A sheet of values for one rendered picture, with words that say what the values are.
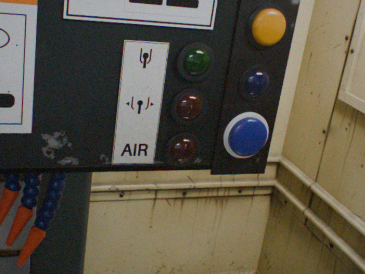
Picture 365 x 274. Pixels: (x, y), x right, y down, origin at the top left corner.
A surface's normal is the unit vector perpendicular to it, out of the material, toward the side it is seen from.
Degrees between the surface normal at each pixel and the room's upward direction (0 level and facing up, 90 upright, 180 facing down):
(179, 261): 90
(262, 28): 90
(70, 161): 90
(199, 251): 90
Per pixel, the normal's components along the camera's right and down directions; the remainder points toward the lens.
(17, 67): 0.33, 0.38
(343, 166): -0.93, 0.00
